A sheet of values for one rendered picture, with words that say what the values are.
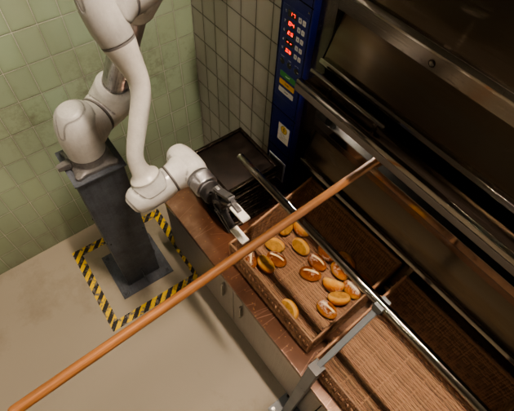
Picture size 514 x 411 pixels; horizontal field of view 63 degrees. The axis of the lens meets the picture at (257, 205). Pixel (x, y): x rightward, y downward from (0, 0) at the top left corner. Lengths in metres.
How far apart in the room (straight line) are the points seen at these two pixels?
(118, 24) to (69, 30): 0.82
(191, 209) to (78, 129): 0.74
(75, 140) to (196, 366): 1.35
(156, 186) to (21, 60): 0.88
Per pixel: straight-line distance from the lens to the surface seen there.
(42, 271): 2.84
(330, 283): 1.90
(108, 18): 1.22
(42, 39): 2.02
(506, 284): 1.54
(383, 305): 1.33
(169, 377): 2.43
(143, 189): 1.41
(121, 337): 1.24
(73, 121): 1.65
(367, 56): 1.42
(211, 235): 2.05
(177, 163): 1.45
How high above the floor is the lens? 2.35
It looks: 56 degrees down
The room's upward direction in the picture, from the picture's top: 4 degrees clockwise
